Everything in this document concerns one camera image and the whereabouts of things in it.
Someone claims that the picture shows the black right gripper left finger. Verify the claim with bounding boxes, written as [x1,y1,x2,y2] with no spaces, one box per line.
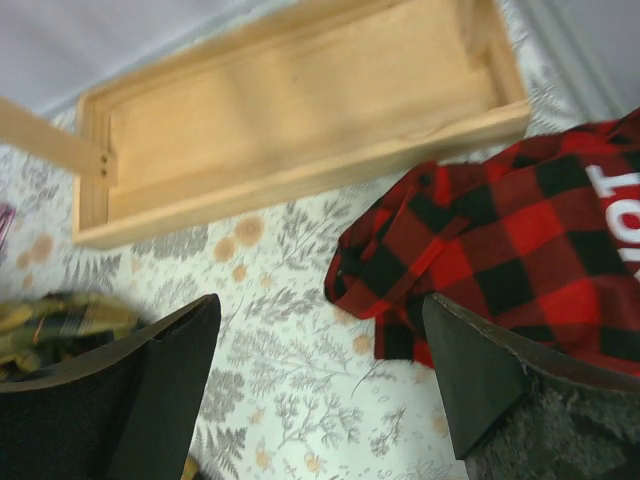
[1,294,221,479]

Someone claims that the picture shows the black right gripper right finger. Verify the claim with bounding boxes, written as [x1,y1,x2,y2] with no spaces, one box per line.
[423,294,639,480]

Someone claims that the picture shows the yellow plaid shirt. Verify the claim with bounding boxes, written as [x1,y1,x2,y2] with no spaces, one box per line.
[1,291,146,382]

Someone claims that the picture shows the red black plaid shirt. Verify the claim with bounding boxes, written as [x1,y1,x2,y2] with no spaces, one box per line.
[324,112,639,376]

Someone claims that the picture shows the purple folded cloth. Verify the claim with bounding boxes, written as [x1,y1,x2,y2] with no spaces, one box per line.
[0,203,16,264]

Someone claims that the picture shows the wooden clothes rack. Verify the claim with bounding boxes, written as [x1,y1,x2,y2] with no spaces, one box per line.
[1,0,531,249]

